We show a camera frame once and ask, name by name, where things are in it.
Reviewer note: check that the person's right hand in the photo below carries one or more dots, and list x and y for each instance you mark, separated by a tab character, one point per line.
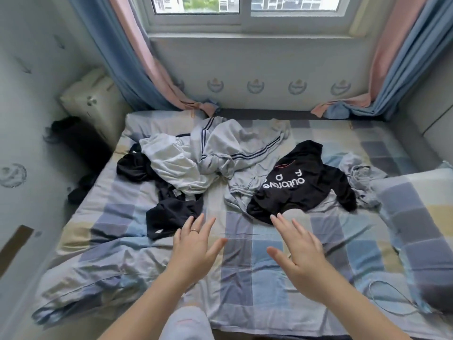
304	265

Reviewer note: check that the person's left hand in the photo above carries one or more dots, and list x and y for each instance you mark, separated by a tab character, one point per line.
193	251

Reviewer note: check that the person's left middle finger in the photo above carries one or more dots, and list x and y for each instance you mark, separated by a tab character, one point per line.
200	224

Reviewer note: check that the person's right middle finger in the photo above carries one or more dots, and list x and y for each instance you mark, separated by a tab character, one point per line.
288	224

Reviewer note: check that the person's left little finger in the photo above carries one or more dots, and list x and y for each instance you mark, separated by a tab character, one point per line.
177	239

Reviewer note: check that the person's left thumb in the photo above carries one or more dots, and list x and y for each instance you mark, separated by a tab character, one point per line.
217	248

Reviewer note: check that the person's right thumb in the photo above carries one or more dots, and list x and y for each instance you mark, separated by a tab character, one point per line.
278	256

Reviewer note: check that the person's right little finger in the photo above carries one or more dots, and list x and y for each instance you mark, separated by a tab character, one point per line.
314	242

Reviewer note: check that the person's right forearm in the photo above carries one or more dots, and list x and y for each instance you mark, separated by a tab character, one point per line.
354	318

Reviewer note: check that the person's left forearm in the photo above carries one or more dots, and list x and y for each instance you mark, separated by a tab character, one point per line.
141	308

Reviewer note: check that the dark navy garment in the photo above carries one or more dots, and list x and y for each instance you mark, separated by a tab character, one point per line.
170	215

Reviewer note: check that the checked bed sheet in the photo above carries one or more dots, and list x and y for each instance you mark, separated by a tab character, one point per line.
247	279

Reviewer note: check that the black printed t-shirt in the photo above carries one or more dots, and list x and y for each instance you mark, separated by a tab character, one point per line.
300	180

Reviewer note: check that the grey trousers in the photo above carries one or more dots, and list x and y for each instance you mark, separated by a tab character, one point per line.
240	187

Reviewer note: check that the white crumpled garment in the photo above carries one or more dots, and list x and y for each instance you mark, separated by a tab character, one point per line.
173	162

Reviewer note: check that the grey crumpled garment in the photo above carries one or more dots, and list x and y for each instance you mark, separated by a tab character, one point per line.
357	173

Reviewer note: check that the person's light grey trouser leg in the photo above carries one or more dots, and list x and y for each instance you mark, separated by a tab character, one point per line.
187	325

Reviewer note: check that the grey jacket with dark stripes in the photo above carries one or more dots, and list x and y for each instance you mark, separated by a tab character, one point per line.
226	141

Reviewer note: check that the large checked pillow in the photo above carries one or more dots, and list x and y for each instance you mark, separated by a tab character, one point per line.
417	223

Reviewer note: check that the brown tape strip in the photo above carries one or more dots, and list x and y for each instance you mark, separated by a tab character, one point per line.
16	244

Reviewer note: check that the pink curtain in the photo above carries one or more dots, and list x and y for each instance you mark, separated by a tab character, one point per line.
389	49
139	38

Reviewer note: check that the blue curtain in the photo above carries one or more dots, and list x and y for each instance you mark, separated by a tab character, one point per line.
106	49
414	60

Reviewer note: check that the white framed window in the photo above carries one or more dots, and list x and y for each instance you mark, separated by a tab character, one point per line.
247	10

